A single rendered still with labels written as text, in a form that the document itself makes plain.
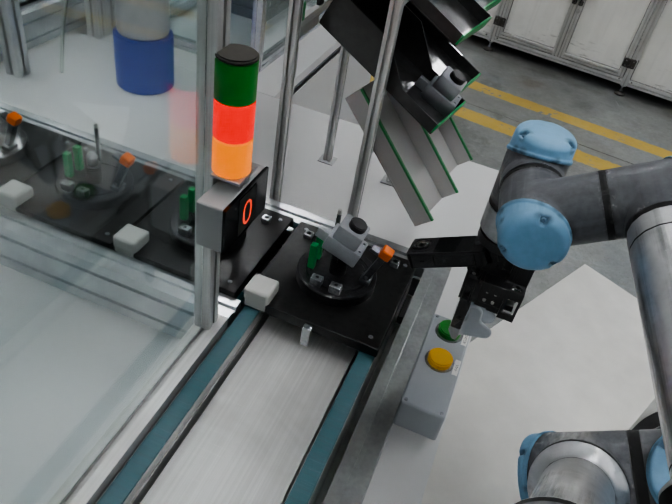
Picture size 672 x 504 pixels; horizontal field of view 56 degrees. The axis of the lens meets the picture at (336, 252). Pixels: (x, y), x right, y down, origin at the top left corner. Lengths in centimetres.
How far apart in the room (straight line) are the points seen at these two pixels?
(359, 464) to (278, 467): 11
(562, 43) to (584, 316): 372
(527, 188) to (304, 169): 94
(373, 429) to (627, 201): 48
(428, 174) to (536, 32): 374
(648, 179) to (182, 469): 67
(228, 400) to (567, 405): 60
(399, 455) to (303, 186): 73
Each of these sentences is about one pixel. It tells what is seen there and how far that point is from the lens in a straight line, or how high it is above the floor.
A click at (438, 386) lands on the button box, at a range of 101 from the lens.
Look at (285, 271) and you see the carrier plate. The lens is 111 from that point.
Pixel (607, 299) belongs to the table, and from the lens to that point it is 148.
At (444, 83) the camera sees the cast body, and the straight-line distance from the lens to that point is 117.
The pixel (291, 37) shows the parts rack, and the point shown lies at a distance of 116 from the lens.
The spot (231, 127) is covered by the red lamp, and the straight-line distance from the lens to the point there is 77.
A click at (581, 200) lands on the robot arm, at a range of 69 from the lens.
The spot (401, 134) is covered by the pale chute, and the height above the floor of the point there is 110.
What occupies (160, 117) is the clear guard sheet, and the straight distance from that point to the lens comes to 70.
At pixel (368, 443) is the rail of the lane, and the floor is 95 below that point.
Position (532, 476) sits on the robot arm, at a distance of 86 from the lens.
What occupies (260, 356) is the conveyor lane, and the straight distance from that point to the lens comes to 105.
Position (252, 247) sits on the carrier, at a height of 97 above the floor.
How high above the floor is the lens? 171
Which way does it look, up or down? 40 degrees down
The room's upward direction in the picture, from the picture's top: 11 degrees clockwise
